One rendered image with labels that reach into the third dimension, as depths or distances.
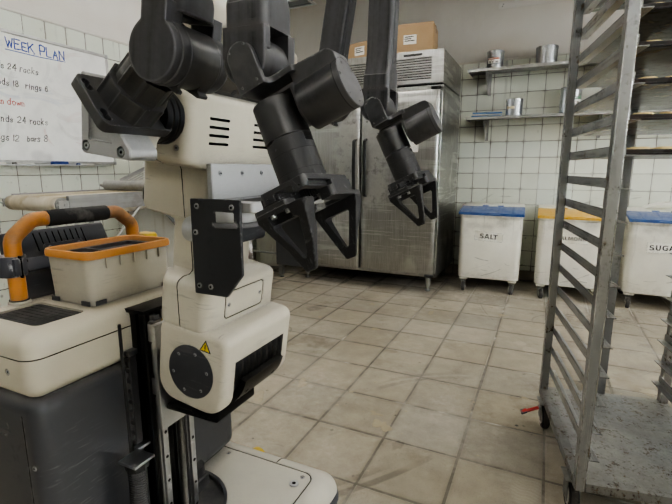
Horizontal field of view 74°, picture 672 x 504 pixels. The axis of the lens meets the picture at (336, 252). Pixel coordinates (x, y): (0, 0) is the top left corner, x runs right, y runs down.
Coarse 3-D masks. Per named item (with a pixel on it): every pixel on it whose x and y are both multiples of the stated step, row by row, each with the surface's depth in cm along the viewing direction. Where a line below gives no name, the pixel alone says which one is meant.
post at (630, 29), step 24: (624, 24) 113; (624, 48) 113; (624, 72) 114; (624, 96) 115; (624, 120) 116; (624, 144) 117; (600, 240) 124; (600, 264) 124; (600, 288) 125; (600, 312) 126; (600, 336) 127; (576, 456) 136; (576, 480) 136
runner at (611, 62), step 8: (640, 48) 114; (616, 56) 127; (600, 64) 142; (608, 64) 134; (616, 64) 132; (592, 72) 150; (600, 72) 143; (608, 72) 143; (584, 80) 160; (592, 80) 155; (576, 88) 171
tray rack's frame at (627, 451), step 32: (576, 0) 165; (576, 32) 167; (576, 64) 169; (608, 320) 184; (544, 352) 191; (608, 352) 186; (544, 384) 193; (608, 416) 172; (640, 416) 172; (608, 448) 153; (640, 448) 153; (608, 480) 137; (640, 480) 137
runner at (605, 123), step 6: (630, 108) 115; (630, 114) 115; (600, 120) 139; (606, 120) 133; (630, 120) 116; (636, 120) 116; (582, 126) 159; (588, 126) 152; (594, 126) 145; (600, 126) 139; (606, 126) 133; (576, 132) 167; (582, 132) 159; (588, 132) 154; (594, 132) 154
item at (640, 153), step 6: (630, 150) 119; (636, 150) 119; (642, 150) 118; (648, 150) 118; (654, 150) 117; (660, 150) 117; (666, 150) 117; (630, 156) 135; (636, 156) 135; (642, 156) 135; (648, 156) 135; (654, 156) 135; (660, 156) 135; (666, 156) 135
